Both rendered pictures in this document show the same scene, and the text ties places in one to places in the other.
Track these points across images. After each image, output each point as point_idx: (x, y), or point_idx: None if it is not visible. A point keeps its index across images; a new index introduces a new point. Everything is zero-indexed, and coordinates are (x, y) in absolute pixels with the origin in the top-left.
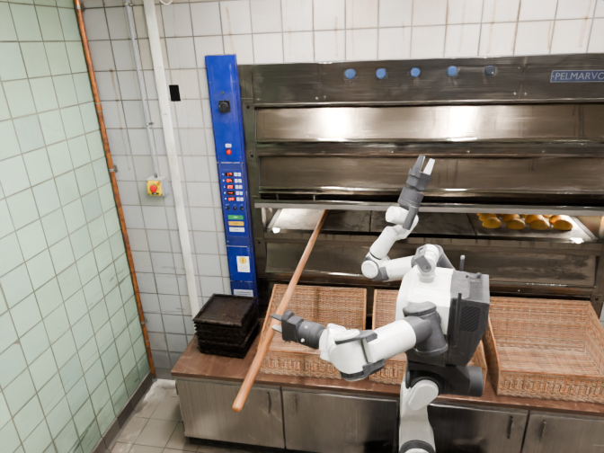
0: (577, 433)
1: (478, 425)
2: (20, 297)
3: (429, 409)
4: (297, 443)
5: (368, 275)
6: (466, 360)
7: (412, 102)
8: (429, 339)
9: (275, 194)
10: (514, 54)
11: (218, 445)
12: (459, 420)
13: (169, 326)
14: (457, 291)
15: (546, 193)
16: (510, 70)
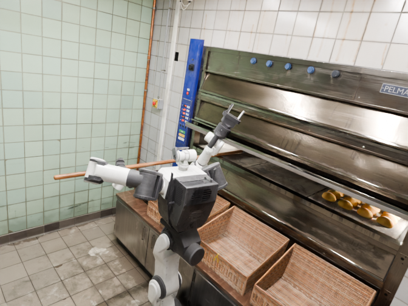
0: None
1: None
2: (68, 122)
3: (208, 285)
4: (149, 267)
5: None
6: (175, 226)
7: (282, 86)
8: (137, 186)
9: (207, 127)
10: (354, 65)
11: (125, 248)
12: (222, 305)
13: None
14: (183, 178)
15: (354, 180)
16: (350, 77)
